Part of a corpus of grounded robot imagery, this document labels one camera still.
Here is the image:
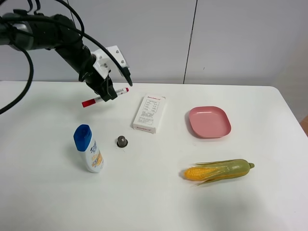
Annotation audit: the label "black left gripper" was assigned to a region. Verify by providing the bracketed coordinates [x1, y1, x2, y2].
[78, 54, 133, 102]

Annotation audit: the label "toy corn cob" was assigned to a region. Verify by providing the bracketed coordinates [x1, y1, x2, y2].
[183, 159, 255, 185]

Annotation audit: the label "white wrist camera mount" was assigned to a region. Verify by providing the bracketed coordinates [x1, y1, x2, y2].
[91, 46, 129, 79]

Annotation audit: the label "pink square plate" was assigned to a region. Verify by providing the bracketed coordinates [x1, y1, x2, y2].
[188, 106, 231, 139]

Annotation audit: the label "red and white marker pen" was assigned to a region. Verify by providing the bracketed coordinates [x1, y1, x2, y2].
[82, 88, 129, 108]

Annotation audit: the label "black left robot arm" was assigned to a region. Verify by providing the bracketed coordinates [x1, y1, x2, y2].
[0, 13, 117, 102]

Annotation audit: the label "dark coffee capsule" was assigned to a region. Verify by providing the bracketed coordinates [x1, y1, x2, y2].
[117, 136, 128, 148]

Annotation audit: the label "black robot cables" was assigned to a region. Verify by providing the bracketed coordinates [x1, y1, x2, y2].
[0, 0, 126, 115]

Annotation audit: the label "white cardboard box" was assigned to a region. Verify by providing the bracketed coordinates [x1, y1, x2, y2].
[132, 94, 166, 134]

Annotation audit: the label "blue-capped white lotion bottle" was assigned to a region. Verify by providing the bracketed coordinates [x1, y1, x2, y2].
[73, 124, 103, 173]

